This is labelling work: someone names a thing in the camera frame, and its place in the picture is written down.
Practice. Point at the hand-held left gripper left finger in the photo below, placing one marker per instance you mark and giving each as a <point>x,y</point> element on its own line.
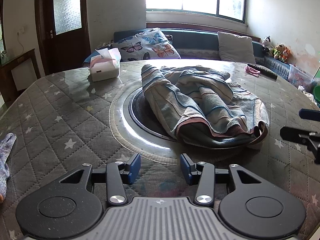
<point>135,168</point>

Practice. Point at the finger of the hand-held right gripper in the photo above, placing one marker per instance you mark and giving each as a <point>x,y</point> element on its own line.
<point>297,134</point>
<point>310,113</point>

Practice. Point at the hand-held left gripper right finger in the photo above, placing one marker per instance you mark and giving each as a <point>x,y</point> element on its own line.
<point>185,168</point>

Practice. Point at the striped knitted sweater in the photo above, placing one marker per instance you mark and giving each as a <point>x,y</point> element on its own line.
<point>190,97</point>

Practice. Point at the white crumpled cloth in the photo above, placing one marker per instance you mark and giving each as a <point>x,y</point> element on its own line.
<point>308,93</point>

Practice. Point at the green plastic bin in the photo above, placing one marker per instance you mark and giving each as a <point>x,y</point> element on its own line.
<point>317,92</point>

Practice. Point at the clear plastic container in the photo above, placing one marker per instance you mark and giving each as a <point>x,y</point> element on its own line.
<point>298,76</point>

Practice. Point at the round metal table insert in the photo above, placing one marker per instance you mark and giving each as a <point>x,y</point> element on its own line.
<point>140,123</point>

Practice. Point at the black remote control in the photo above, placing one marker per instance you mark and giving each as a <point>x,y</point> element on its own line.
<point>268,74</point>

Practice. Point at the orange plush toy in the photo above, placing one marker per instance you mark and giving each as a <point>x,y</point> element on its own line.
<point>285,54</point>

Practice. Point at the pink cloth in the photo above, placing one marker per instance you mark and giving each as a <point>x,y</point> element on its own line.
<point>252,70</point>

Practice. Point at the black and white plush toy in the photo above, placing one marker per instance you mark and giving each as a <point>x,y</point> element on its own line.
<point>267,43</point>

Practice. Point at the plain grey pillow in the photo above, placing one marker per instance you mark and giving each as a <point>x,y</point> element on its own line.
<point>235,47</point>

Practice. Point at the white tissue box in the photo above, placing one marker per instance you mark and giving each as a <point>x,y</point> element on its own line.
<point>103,72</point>

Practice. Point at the butterfly print pillow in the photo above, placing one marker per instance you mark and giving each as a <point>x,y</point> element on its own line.
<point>147,45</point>

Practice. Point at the grey cloth at edge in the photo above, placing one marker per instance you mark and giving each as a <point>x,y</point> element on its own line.
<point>6,160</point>

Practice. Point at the dark wooden door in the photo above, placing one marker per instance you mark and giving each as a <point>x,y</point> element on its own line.
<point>65,52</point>

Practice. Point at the dark wooden side cabinet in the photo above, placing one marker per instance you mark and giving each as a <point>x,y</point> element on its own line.
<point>10,65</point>

